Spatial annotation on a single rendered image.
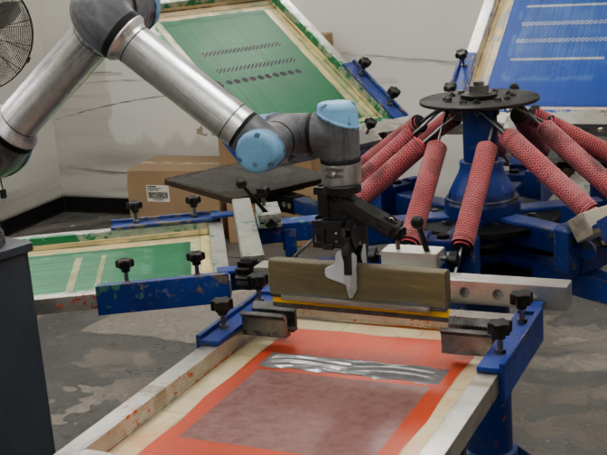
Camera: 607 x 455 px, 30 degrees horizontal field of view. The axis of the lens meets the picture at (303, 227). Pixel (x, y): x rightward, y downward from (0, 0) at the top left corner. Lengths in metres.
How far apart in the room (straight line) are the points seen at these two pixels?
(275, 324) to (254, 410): 0.29
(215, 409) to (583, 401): 2.49
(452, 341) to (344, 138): 0.42
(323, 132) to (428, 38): 4.35
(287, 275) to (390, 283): 0.21
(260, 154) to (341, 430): 0.48
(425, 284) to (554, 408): 2.23
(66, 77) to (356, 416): 0.85
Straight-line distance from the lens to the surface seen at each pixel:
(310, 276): 2.15
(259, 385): 2.09
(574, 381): 4.48
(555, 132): 2.79
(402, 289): 2.09
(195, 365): 2.12
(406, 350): 2.20
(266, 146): 1.92
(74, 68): 2.20
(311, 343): 2.26
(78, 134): 7.55
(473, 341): 2.09
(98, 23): 2.01
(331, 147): 2.04
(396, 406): 1.96
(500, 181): 2.87
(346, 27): 6.53
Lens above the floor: 1.77
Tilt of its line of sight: 15 degrees down
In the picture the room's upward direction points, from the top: 4 degrees counter-clockwise
